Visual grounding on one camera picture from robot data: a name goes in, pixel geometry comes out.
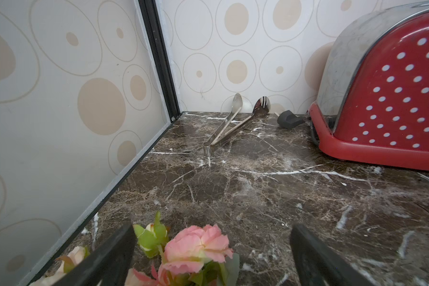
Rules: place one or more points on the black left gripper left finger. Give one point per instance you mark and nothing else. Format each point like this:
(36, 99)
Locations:
(108, 265)

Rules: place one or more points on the metal kitchen tongs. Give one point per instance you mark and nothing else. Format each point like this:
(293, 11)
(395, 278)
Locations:
(220, 136)

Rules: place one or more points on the red polka dot toaster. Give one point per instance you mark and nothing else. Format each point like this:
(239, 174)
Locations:
(373, 101)

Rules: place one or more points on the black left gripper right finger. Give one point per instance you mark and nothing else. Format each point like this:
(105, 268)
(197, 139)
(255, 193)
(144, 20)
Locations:
(317, 265)

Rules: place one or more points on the black toaster plug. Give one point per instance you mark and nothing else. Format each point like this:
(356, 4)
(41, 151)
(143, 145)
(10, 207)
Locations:
(289, 120)

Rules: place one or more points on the black vertical frame post left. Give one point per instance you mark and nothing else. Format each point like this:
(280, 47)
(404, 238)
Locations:
(155, 36)

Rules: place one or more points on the pink artificial flower bouquet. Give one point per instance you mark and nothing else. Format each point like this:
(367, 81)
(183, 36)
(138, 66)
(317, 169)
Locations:
(196, 256)

